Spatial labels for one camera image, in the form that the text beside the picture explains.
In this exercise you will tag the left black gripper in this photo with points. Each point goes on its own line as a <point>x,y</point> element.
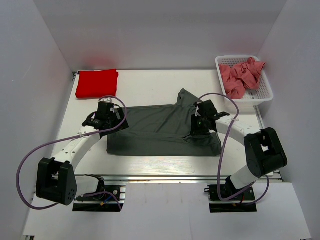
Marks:
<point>121,115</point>

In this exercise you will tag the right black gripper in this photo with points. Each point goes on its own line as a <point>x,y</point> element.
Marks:
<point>195,130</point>

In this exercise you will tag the dark grey t-shirt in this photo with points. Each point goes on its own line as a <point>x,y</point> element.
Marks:
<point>163,131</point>

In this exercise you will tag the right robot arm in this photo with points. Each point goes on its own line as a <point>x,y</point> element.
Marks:
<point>264,152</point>

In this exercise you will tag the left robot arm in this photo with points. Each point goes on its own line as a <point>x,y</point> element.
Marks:
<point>56,180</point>

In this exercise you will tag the folded red t-shirt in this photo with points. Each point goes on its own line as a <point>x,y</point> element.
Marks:
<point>96,84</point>

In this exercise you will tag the crumpled pink t-shirt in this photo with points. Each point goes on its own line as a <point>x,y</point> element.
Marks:
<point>241,77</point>

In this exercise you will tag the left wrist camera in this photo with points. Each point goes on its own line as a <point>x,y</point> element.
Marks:
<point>105,108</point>

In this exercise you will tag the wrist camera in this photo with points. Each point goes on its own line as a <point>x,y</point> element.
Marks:
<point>105,108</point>
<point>205,109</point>

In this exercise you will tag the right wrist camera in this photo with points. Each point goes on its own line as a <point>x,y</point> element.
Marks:
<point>205,109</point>

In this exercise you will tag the aluminium table rail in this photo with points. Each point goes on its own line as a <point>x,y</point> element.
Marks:
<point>157,179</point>

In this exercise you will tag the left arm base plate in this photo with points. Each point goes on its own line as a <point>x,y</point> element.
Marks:
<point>103,203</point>

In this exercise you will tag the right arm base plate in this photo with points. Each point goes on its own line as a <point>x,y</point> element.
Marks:
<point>239,204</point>

